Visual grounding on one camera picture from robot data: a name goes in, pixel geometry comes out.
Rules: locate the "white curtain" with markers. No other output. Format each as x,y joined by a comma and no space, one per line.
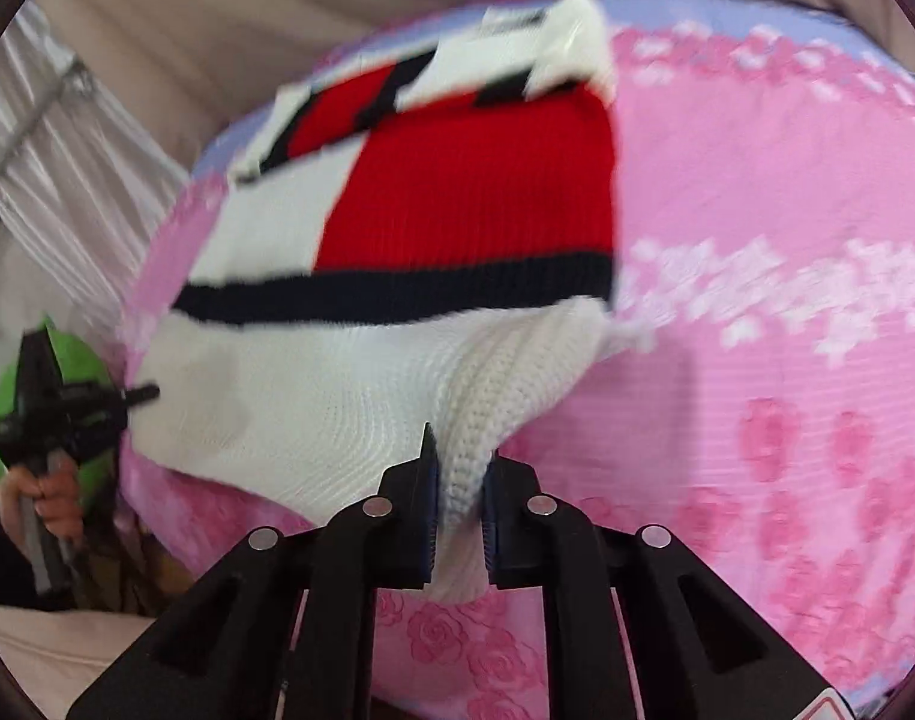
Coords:
67,165

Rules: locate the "white red navy knit sweater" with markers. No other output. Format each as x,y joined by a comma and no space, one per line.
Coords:
457,187

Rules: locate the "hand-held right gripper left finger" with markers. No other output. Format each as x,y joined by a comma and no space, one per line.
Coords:
429,521

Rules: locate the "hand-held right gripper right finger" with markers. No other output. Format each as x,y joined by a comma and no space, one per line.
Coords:
490,532

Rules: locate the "beige upholstered headboard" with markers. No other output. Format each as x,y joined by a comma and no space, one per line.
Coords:
315,7

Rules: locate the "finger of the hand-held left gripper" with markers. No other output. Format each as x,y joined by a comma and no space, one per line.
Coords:
105,399
39,364

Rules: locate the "person's left hand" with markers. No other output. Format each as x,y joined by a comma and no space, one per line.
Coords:
48,499

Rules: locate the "beige cloth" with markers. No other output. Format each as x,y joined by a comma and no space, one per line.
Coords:
45,660

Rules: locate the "pink floral blanket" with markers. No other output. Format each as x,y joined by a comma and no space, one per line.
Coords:
765,277

